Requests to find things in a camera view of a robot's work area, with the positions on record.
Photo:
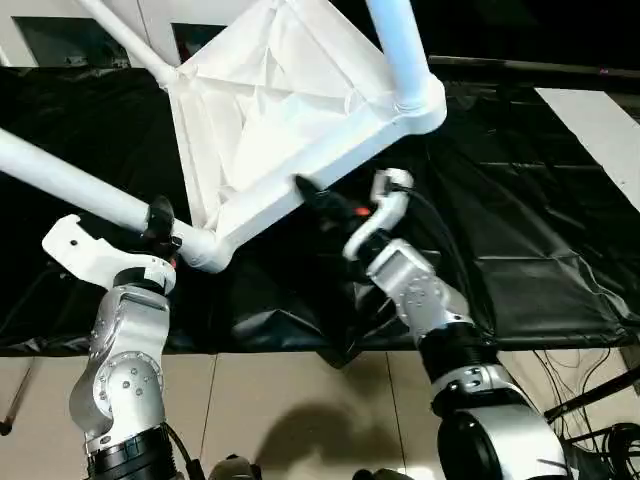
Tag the white plastic table top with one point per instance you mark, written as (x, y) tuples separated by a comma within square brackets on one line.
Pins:
[(275, 100)]

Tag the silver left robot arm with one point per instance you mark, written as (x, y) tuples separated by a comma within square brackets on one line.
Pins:
[(125, 350)]

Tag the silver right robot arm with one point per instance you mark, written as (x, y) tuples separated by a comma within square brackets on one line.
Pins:
[(450, 350)]

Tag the black work mat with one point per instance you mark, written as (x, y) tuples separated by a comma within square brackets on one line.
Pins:
[(500, 225)]

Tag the white glass door cabinet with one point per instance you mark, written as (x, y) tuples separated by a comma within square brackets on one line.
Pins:
[(150, 20)]

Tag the black metal table leg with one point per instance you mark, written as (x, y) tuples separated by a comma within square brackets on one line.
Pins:
[(15, 400)]

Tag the dark left robot foot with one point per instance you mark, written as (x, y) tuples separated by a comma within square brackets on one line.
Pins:
[(235, 467)]

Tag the dark robot foot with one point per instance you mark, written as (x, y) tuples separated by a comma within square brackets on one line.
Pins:
[(235, 467), (382, 474)]

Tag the dark metal bar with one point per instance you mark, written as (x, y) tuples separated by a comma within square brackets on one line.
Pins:
[(525, 67)]

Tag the white flat board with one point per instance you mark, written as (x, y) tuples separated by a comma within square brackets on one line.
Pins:
[(600, 135)]

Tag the dark right robot foot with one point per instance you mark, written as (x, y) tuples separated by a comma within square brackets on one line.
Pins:
[(382, 474)]

